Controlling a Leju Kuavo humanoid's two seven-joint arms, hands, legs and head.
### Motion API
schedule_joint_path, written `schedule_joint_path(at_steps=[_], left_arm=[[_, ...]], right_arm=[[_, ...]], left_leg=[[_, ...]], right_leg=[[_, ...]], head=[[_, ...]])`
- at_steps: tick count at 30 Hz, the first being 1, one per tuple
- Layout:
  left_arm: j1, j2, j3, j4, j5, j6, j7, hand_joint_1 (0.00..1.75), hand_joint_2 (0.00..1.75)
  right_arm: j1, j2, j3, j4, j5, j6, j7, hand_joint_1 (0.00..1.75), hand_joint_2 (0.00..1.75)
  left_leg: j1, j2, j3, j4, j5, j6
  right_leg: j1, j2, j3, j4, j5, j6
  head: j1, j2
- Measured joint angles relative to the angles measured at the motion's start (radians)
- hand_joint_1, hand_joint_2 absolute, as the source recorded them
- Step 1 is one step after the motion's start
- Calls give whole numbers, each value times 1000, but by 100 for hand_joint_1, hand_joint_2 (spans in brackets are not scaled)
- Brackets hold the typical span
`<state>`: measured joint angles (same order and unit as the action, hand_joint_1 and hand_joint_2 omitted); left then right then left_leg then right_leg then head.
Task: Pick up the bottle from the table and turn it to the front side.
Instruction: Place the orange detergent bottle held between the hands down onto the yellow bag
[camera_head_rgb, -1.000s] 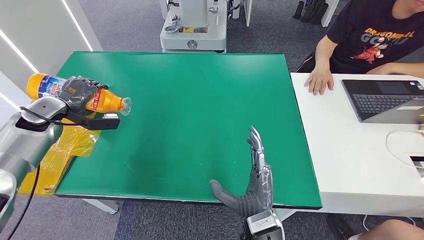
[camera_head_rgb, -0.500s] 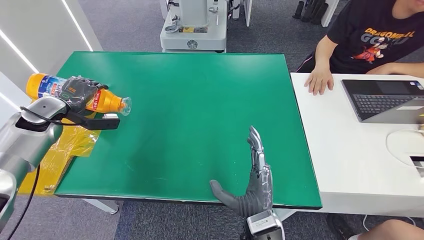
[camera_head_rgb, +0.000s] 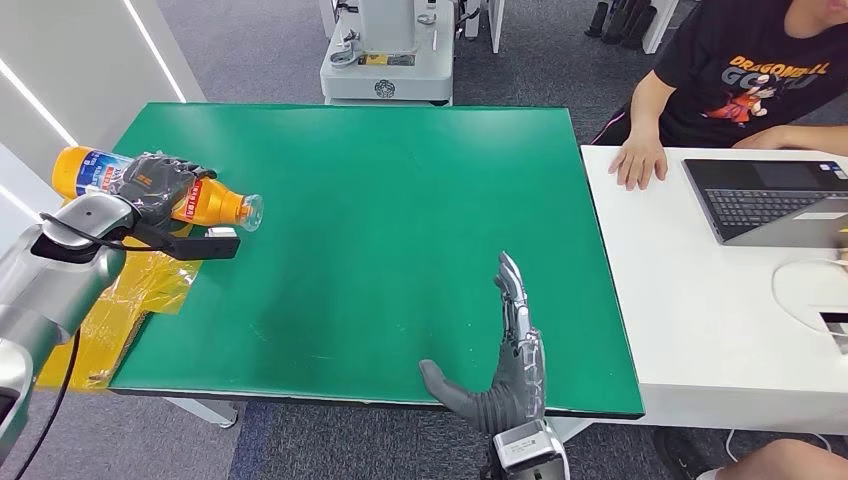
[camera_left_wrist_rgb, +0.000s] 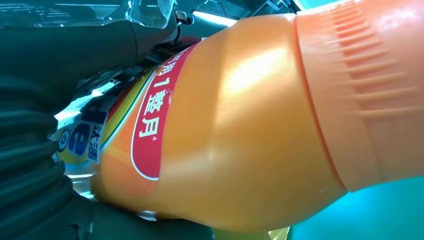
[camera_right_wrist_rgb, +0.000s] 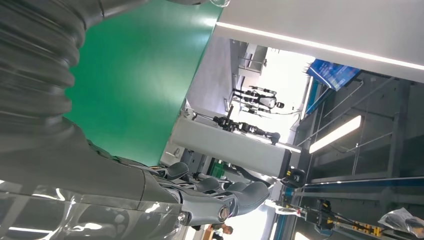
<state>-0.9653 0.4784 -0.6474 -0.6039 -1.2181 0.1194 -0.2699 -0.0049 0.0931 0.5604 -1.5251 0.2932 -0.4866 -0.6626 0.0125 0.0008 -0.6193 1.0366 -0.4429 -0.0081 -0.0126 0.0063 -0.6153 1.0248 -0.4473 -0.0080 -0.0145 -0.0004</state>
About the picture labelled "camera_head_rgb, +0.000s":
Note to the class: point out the orange detergent bottle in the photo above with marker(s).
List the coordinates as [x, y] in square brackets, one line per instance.
[215, 205]

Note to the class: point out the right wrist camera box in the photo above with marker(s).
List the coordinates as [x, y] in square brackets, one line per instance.
[530, 454]

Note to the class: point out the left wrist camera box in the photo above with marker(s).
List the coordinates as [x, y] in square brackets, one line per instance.
[212, 244]

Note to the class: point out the dark grey laptop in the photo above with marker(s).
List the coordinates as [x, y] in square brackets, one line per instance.
[768, 205]

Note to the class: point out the white desk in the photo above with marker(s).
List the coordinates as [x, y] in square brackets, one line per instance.
[696, 318]

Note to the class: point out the person's left forearm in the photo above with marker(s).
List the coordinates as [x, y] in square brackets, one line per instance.
[795, 138]

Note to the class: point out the yellow taped cardboard box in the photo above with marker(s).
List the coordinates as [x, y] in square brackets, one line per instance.
[132, 291]

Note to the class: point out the person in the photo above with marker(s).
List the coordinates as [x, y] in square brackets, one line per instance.
[742, 66]

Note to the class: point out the person's right forearm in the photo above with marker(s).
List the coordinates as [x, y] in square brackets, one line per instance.
[646, 106]

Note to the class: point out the person's right hand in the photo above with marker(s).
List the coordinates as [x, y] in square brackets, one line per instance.
[637, 162]

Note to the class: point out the person's bare knee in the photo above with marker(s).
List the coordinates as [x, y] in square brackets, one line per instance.
[782, 464]

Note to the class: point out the black chair legs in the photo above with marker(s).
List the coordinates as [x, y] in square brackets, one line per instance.
[619, 20]

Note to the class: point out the white table leg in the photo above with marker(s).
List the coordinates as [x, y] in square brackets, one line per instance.
[212, 412]

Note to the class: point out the grey white robot base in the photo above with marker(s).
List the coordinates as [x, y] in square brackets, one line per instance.
[387, 66]

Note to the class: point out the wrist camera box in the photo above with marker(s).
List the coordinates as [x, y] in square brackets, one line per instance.
[212, 244]
[530, 454]

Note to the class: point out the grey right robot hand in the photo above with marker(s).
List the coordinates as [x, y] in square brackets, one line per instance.
[520, 384]

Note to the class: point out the green table board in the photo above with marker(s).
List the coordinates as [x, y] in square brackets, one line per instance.
[397, 199]

